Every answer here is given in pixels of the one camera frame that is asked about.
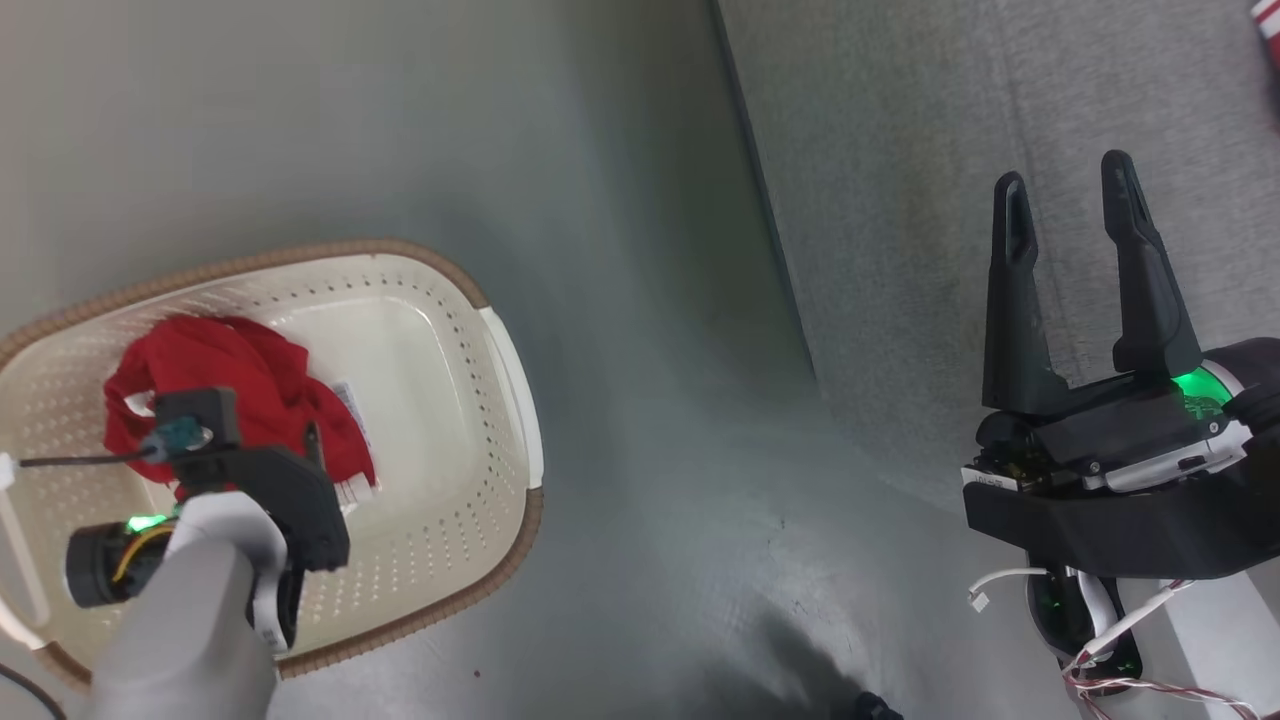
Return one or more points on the red garment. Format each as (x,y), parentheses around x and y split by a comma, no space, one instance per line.
(240,370)

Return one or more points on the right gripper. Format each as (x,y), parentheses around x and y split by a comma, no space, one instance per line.
(1130,430)

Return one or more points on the black right wrist camera housing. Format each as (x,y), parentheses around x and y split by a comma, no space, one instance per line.
(1130,530)

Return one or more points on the small black object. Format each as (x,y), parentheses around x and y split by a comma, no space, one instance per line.
(878,707)

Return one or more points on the cream perforated laundry basket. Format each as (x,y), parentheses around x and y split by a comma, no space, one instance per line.
(420,350)

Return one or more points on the grey fabric sofa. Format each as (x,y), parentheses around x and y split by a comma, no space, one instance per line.
(950,150)

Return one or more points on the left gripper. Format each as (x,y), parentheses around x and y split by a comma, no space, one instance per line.
(300,510)

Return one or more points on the red and white item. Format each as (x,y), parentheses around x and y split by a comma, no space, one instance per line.
(1270,25)

